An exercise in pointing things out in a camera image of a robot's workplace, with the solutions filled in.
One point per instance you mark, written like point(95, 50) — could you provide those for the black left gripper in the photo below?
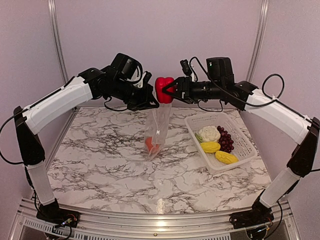
point(142, 104)

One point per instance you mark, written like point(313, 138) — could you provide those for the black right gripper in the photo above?
point(183, 83)

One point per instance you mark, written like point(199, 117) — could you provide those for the red toy bell pepper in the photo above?
point(160, 83)

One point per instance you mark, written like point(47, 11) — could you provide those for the clear zip top bag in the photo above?
point(156, 126)

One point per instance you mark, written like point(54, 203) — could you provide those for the orange toy pumpkin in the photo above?
point(152, 148)

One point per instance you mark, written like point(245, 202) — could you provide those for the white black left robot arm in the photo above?
point(124, 79)

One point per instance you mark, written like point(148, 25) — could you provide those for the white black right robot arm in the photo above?
point(293, 134)

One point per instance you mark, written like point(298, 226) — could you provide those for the white toy cauliflower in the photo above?
point(209, 134)

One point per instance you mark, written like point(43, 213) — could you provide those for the dark red toy grapes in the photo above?
point(226, 142)

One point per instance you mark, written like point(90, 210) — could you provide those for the white plastic mesh basket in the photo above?
point(244, 149)

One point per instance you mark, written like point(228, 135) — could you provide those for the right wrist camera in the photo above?
point(186, 69)

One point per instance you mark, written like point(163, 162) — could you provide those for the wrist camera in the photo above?
point(186, 69)
point(146, 76)

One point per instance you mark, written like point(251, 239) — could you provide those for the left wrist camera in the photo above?
point(146, 76)

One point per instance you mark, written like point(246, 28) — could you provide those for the right aluminium frame post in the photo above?
point(258, 43)

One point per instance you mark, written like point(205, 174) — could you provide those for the aluminium frame post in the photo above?
point(57, 39)
point(258, 43)

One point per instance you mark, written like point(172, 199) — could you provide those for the left aluminium frame post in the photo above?
point(57, 39)

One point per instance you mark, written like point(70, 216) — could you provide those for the aluminium front rail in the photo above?
point(108, 225)

